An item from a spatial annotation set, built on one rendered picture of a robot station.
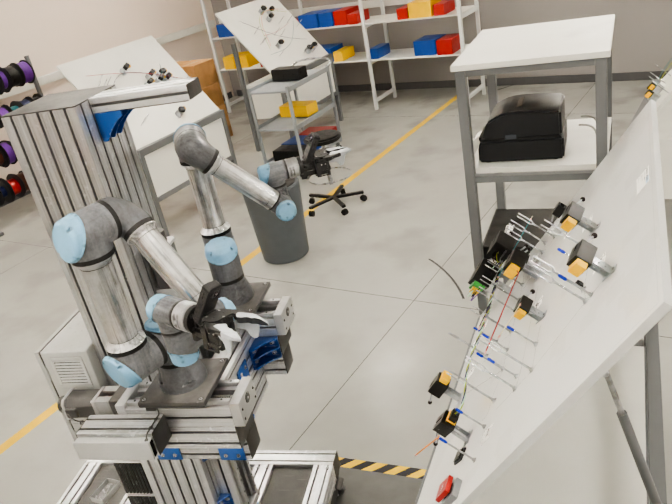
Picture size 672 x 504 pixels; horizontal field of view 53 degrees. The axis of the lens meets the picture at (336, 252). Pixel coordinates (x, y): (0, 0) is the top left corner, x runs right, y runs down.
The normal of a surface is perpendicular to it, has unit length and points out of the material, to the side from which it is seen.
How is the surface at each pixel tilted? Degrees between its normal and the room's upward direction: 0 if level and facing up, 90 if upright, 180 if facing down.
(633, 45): 90
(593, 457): 0
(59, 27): 90
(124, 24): 90
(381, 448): 0
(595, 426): 0
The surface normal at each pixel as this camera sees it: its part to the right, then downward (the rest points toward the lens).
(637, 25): -0.51, 0.46
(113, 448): -0.19, 0.47
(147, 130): 0.53, -0.50
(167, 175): 0.84, 0.09
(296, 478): -0.18, -0.88
